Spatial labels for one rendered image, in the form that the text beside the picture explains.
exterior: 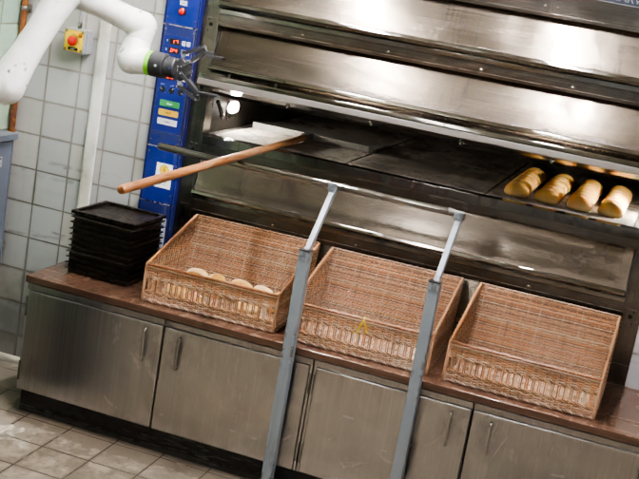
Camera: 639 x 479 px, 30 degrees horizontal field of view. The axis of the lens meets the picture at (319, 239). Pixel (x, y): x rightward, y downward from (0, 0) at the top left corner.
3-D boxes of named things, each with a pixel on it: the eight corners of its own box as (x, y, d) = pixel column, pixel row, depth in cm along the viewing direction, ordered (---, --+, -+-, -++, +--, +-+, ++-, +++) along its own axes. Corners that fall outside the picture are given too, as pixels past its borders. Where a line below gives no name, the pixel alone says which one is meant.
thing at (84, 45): (70, 50, 506) (73, 27, 503) (91, 54, 503) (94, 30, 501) (61, 50, 499) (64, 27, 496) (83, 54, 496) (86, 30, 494)
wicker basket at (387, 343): (319, 310, 487) (330, 244, 481) (453, 343, 473) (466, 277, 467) (280, 339, 441) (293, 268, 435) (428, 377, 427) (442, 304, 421)
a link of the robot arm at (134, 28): (61, 7, 420) (79, 6, 412) (70, -24, 422) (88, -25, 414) (139, 47, 446) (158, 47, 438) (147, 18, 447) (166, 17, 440)
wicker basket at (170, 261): (186, 275, 504) (195, 212, 498) (312, 306, 490) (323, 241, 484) (137, 300, 458) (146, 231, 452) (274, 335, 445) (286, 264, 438)
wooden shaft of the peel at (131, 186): (124, 196, 359) (125, 185, 358) (114, 193, 360) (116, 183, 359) (306, 142, 519) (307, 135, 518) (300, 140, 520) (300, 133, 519)
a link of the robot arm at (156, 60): (144, 76, 431) (147, 50, 429) (158, 75, 442) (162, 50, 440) (159, 79, 429) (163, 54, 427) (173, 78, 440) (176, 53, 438)
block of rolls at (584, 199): (524, 176, 530) (526, 163, 529) (632, 200, 517) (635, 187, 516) (501, 194, 473) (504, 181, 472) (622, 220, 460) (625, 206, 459)
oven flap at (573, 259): (193, 195, 498) (206, 150, 500) (624, 297, 450) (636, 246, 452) (190, 193, 494) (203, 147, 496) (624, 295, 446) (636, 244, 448)
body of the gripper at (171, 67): (173, 54, 436) (196, 59, 433) (169, 77, 438) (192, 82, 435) (164, 54, 429) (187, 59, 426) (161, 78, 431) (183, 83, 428)
